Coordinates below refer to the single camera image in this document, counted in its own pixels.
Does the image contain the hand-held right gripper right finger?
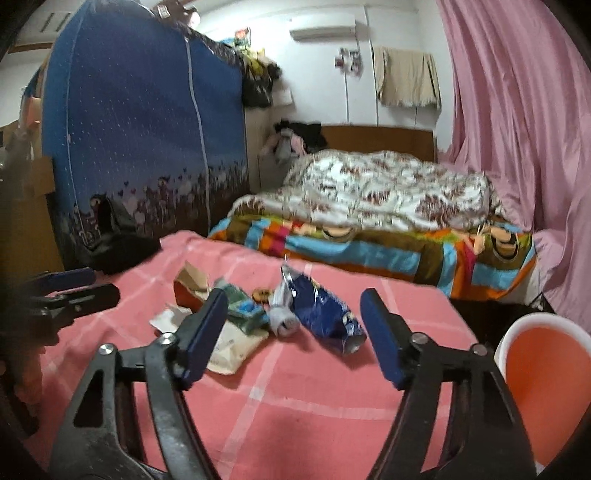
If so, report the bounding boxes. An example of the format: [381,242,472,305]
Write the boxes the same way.
[360,288,539,480]

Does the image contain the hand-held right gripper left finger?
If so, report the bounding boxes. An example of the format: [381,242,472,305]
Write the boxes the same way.
[48,288,230,480]

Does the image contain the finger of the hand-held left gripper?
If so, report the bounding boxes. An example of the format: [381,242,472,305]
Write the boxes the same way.
[32,283,122,324]
[28,268,96,294]

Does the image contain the white packet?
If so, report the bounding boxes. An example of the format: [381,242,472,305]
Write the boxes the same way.
[205,320,269,376]

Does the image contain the blue snack bag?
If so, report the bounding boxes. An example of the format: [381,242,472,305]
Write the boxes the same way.
[281,265,368,356]

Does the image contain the orange basin with white rim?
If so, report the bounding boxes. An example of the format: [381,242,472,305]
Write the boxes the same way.
[494,312,589,480]

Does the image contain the white tissue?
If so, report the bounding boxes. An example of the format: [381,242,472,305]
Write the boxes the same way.
[148,302,195,335]

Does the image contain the green packet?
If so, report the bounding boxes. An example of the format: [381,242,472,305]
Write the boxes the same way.
[217,277,271,335]

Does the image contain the brown paper piece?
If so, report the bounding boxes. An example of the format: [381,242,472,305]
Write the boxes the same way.
[173,261,211,311]

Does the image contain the black cloth bag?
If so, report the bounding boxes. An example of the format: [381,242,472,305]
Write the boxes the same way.
[76,194,162,275]

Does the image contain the wooden cabinet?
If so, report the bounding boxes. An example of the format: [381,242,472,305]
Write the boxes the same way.
[0,152,65,278]

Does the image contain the colourful striped blanket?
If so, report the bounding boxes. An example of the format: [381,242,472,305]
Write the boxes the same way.
[208,213,539,301]

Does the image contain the grey white sock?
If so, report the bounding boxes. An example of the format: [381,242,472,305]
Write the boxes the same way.
[269,281,301,340]

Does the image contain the pink checked sheet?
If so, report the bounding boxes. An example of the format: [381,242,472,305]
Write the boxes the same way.
[39,231,481,480]

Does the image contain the floral quilt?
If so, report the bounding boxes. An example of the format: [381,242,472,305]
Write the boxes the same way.
[231,148,509,232]

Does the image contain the peach cloth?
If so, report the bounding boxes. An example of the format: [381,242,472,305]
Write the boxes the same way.
[16,92,44,134]

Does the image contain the blue fabric wardrobe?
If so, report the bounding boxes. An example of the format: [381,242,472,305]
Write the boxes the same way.
[41,0,252,273]

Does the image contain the wooden headboard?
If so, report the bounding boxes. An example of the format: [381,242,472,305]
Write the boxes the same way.
[318,124,438,162]

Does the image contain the plush toy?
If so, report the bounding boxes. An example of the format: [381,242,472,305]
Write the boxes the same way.
[259,119,324,164]

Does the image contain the black plastic bag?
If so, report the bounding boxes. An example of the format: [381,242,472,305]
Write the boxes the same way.
[241,65,282,110]

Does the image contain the pink curtain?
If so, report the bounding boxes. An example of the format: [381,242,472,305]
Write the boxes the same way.
[436,0,591,333]

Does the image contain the beige towel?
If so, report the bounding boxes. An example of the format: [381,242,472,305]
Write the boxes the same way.
[373,46,441,110]

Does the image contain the colourful clutter pile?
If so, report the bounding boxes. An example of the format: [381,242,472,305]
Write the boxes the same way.
[226,28,269,75]

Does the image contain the white air conditioner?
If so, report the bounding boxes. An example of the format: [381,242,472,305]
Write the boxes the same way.
[288,14,357,40]

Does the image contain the wall photos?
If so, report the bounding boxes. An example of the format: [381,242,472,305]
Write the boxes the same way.
[335,46,365,77]

